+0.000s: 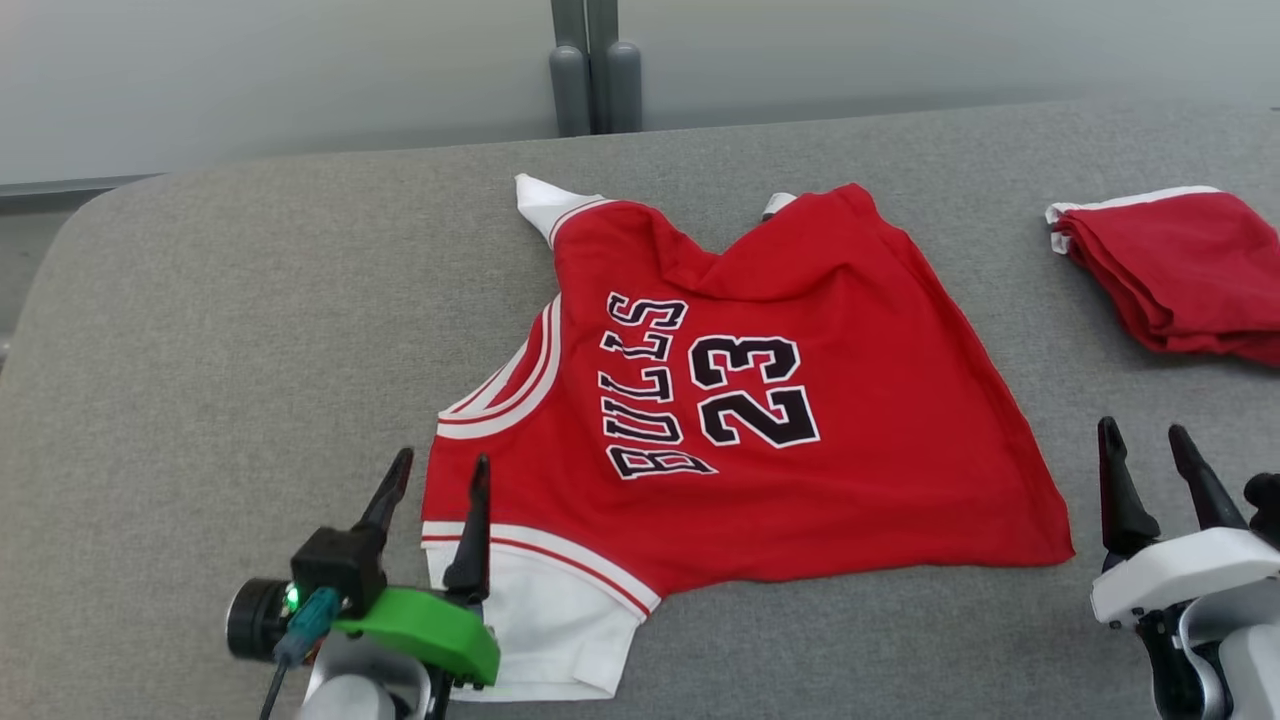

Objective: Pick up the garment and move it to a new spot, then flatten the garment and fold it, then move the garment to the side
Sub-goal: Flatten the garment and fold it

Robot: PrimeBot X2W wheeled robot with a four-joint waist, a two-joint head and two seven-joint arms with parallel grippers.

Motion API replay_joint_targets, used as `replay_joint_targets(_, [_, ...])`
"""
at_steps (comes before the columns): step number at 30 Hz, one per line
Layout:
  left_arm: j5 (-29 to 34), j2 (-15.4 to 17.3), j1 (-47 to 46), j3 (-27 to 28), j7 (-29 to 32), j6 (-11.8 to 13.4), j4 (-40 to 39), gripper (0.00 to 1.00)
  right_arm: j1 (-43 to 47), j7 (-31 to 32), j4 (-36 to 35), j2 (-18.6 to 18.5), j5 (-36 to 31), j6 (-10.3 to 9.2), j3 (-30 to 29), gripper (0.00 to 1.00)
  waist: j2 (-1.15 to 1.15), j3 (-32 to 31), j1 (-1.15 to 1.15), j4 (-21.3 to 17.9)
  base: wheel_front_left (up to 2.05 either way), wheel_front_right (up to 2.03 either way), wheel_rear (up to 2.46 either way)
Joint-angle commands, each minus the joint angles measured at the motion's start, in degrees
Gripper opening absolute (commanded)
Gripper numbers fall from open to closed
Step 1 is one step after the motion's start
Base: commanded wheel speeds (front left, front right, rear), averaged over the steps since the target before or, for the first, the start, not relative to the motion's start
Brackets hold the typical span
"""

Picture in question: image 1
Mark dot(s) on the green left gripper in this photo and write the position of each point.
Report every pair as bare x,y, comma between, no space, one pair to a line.
440,630

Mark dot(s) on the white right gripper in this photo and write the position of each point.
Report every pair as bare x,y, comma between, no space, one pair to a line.
1170,575

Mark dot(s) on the red shorts with white stripe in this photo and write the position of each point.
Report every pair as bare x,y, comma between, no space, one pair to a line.
1180,270

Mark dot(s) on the red Bulls 23 jersey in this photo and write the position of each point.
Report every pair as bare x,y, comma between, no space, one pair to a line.
850,480

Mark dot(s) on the grey fabric sofa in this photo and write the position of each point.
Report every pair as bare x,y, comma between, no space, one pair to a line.
250,350

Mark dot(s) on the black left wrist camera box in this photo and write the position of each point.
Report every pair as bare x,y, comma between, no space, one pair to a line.
340,565

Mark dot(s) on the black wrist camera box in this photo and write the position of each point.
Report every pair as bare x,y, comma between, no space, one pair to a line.
1265,505
340,565

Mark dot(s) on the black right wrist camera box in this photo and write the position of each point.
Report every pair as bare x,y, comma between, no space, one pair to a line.
1265,505

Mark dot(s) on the grey partition post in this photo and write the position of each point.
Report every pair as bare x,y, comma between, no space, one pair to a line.
618,70
570,70

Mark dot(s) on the grey wall baseboard rail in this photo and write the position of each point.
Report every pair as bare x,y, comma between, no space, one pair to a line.
70,192

